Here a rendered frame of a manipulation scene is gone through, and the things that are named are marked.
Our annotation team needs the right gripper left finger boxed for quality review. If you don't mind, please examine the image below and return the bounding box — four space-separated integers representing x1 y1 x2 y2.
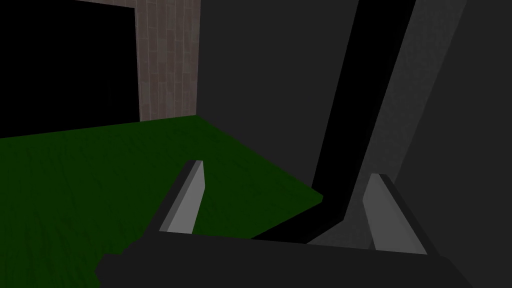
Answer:
147 159 207 236

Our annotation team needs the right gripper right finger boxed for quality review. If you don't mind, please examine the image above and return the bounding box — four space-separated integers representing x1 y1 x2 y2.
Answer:
361 172 443 257

